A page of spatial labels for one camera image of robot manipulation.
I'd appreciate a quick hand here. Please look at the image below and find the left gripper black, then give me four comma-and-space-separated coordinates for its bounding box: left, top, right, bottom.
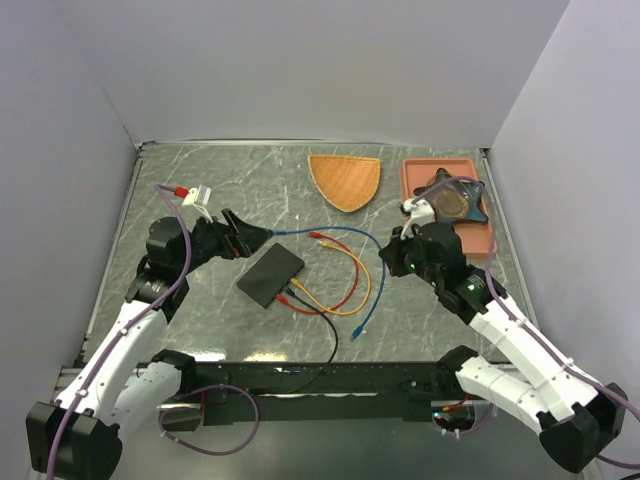
175, 208, 272, 276

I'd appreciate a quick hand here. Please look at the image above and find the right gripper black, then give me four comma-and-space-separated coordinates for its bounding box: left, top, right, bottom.
379, 223, 442, 286

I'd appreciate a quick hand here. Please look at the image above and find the black network switch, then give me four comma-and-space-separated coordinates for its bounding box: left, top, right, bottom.
236, 243, 305, 309

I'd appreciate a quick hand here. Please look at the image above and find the yellow ethernet cable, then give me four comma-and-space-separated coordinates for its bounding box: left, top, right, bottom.
290, 239, 374, 318

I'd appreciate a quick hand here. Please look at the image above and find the black ethernet cable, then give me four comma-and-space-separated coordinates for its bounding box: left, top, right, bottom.
249, 285, 340, 394

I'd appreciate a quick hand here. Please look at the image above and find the red ethernet cable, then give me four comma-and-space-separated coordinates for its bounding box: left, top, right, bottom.
275, 230, 361, 316

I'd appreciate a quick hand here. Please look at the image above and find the blue ethernet cable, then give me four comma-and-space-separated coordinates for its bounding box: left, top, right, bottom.
272, 225, 389, 341

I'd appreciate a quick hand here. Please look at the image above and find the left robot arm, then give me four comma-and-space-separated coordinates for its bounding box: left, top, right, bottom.
26, 209, 274, 479

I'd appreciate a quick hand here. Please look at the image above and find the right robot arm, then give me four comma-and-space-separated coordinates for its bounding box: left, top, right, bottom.
379, 223, 629, 473

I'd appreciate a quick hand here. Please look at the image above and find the pink rectangular tray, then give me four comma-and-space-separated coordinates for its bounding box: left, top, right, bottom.
400, 158, 492, 259

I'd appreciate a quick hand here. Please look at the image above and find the orange woven basket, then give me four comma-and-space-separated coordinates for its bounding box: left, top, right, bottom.
308, 154, 381, 213

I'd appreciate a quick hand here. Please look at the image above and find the blue star-shaped dish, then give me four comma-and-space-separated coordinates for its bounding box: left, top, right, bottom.
413, 168, 489, 225

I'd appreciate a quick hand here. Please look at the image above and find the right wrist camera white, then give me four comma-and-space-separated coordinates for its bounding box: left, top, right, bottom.
401, 197, 435, 229

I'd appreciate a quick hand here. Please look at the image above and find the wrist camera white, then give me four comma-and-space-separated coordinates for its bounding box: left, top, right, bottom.
173, 185, 214, 222
401, 197, 435, 229

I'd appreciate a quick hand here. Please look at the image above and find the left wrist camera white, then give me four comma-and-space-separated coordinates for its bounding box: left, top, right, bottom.
173, 185, 214, 222

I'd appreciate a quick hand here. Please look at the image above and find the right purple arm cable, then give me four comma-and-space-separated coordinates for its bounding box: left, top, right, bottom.
409, 175, 640, 470

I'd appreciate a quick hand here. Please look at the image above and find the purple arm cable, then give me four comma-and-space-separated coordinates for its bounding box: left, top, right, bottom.
409, 175, 640, 470
44, 183, 260, 480

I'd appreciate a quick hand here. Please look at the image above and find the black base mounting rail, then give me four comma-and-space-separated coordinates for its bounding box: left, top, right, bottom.
74, 349, 501, 426

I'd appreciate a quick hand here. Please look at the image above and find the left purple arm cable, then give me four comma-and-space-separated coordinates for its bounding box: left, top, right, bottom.
44, 183, 260, 480

